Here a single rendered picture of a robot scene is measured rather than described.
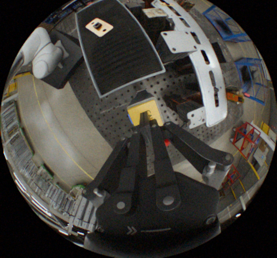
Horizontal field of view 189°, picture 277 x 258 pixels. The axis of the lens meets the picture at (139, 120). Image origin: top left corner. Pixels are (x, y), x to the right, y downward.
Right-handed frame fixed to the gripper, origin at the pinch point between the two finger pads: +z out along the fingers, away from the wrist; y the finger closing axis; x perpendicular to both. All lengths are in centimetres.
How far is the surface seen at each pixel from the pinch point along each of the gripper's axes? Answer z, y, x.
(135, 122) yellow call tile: 3.5, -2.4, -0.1
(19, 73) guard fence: 42, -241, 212
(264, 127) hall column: 71, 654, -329
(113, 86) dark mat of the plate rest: 2.9, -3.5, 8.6
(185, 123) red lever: 11.7, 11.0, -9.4
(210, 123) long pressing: 18.9, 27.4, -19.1
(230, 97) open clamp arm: 17.6, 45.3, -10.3
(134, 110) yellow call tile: 3.5, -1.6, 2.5
